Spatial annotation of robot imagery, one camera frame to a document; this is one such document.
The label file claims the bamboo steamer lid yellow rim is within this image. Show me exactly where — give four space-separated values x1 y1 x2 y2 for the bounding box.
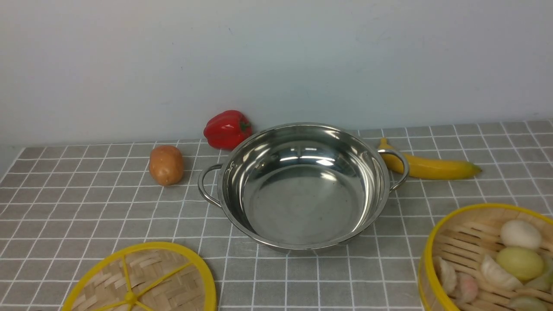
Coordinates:
62 241 218 311

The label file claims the bamboo steamer basket yellow rim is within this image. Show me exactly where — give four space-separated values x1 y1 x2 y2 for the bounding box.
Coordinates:
417 203 553 311

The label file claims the stainless steel pot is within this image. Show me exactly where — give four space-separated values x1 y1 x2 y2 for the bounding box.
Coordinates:
197 123 410 253

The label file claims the red bell pepper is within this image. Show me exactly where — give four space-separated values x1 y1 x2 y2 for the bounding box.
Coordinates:
203 110 253 150

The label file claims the brown potato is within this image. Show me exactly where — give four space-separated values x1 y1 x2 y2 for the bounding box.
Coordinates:
149 145 184 187

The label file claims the yellow banana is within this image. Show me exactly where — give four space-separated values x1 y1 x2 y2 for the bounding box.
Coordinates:
378 137 482 180

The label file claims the pale white dumpling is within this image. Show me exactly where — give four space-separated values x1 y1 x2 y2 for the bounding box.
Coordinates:
433 256 458 295

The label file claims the grey checkered tablecloth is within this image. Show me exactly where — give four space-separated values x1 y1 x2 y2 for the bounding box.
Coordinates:
0 120 552 311

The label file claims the pink dumpling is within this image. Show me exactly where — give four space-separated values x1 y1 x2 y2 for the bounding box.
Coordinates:
455 272 479 305

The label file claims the white round bun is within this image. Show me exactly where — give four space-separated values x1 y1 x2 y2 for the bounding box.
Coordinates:
500 219 542 251

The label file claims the yellow-green round bun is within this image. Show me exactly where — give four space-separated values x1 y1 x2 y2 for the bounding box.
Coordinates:
496 247 544 283

